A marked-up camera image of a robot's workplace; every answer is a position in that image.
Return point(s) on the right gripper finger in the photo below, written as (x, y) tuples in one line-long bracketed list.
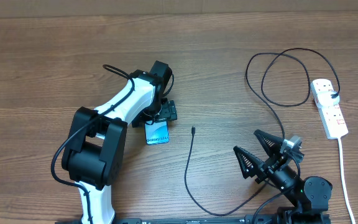
[(250, 164), (271, 144)]

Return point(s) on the white power strip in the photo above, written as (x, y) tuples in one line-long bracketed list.
[(331, 117)]

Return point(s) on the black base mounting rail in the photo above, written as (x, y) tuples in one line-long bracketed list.
[(197, 220)]

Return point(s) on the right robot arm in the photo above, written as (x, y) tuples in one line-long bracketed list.
[(309, 197)]

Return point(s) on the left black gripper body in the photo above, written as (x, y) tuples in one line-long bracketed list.
[(160, 110)]

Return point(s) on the white charger plug adapter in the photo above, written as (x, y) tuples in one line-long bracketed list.
[(326, 99)]

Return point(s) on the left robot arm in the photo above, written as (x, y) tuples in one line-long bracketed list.
[(92, 155)]

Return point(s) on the blue Samsung Galaxy smartphone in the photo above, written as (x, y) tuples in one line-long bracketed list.
[(156, 133)]

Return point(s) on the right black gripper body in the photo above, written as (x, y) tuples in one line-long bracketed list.
[(270, 165)]

